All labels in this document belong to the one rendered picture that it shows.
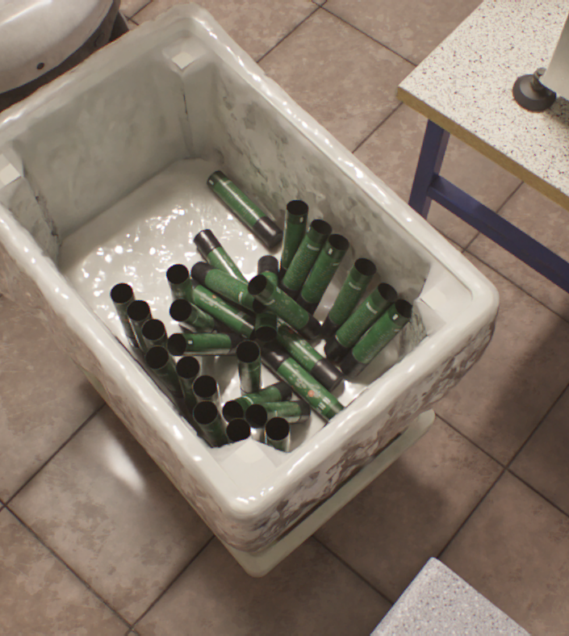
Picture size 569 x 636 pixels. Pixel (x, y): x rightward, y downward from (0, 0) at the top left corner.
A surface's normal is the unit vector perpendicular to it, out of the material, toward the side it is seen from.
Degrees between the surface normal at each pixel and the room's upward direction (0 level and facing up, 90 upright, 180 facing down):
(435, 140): 90
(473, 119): 0
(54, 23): 49
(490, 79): 0
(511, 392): 0
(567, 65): 90
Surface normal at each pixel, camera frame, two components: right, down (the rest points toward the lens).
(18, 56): 0.47, 0.36
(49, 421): -0.01, -0.43
